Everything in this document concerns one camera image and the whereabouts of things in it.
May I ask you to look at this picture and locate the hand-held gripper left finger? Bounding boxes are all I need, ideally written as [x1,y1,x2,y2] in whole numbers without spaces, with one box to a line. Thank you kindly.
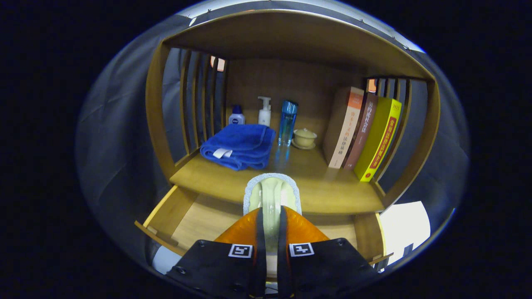
[165,208,266,298]

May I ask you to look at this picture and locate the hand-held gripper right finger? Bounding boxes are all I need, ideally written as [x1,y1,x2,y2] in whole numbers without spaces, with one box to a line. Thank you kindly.
[278,206,383,298]

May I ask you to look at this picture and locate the pale green scrubbing brush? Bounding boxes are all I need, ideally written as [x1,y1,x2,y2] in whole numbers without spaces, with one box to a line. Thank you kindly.
[243,173,302,253]

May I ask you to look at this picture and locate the wooden drawer with black knob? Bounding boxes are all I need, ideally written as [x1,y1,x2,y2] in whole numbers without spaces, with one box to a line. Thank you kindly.
[134,185,393,279]

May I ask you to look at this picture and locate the wooden countertop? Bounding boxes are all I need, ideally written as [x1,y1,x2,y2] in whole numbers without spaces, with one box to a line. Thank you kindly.
[170,143,385,216]

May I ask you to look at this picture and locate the wooden cabinet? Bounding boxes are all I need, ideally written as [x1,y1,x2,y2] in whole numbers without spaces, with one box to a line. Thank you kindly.
[145,9,441,216]

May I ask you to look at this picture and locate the blue folded towel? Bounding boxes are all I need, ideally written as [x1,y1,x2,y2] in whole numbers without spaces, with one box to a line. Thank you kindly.
[200,123,277,171]

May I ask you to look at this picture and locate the beige lidded teacup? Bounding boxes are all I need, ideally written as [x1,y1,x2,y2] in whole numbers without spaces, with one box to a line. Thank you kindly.
[291,128,318,150]

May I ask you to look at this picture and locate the white table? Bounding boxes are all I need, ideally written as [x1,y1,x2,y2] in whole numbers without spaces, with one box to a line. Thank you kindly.
[380,201,431,266]

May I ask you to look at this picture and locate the tall clear blue bottle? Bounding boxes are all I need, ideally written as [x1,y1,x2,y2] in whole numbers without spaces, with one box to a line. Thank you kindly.
[278,100,299,147]

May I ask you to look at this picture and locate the small white blue-capped bottle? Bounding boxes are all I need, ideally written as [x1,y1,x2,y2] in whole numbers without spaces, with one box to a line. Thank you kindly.
[228,104,246,125]

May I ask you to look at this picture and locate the white pump bottle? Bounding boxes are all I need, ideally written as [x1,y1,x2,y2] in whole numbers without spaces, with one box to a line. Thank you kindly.
[257,96,272,127]

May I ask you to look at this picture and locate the beige book with orange band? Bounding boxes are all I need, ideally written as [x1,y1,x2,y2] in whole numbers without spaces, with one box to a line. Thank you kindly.
[323,86,365,169]

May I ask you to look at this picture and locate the brown book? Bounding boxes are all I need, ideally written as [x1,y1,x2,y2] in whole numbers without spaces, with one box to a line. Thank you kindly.
[343,92,379,170]

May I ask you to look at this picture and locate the yellow book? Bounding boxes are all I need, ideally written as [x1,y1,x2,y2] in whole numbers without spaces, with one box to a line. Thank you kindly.
[354,97,403,182]

